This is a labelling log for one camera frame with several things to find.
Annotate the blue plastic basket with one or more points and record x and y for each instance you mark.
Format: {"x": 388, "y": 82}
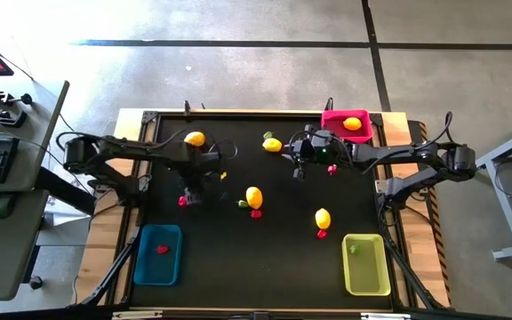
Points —
{"x": 158, "y": 266}

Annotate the pink plastic basket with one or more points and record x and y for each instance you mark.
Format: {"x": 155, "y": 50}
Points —
{"x": 333, "y": 129}

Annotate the orange-tinted lemon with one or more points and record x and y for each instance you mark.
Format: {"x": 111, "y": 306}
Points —
{"x": 195, "y": 138}
{"x": 253, "y": 197}

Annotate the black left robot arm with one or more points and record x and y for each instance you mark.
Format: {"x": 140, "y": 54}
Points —
{"x": 127, "y": 149}

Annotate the black computer mouse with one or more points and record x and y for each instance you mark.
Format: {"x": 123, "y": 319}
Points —
{"x": 2, "y": 205}

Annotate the yellow-green plastic basket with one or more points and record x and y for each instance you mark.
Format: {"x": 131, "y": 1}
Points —
{"x": 367, "y": 271}

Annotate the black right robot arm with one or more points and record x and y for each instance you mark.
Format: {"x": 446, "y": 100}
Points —
{"x": 398, "y": 153}

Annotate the white metal frame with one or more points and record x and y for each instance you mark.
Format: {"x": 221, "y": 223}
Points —
{"x": 511, "y": 218}

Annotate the black rig strut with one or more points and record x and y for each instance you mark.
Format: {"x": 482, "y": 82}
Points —
{"x": 411, "y": 275}
{"x": 109, "y": 275}

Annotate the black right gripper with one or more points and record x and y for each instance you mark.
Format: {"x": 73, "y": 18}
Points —
{"x": 314, "y": 151}

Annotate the grey desk top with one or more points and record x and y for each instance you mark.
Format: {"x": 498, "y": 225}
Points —
{"x": 2, "y": 258}
{"x": 34, "y": 146}

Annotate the yellow black hazard tape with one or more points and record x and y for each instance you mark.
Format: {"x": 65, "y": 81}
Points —
{"x": 438, "y": 240}

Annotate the white paper stack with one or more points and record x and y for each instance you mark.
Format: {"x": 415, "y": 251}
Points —
{"x": 60, "y": 218}

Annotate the black aluminium table frame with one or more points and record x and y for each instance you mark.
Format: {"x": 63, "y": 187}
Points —
{"x": 238, "y": 114}

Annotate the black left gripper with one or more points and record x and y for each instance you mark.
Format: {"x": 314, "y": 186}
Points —
{"x": 196, "y": 171}

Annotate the yellow lemon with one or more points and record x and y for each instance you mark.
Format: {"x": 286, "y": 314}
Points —
{"x": 352, "y": 123}
{"x": 322, "y": 218}
{"x": 272, "y": 145}

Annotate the black desk beam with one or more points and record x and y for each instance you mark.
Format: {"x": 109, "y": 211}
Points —
{"x": 60, "y": 189}

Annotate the small green pepper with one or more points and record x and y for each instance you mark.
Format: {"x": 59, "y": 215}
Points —
{"x": 268, "y": 134}
{"x": 353, "y": 249}
{"x": 242, "y": 204}

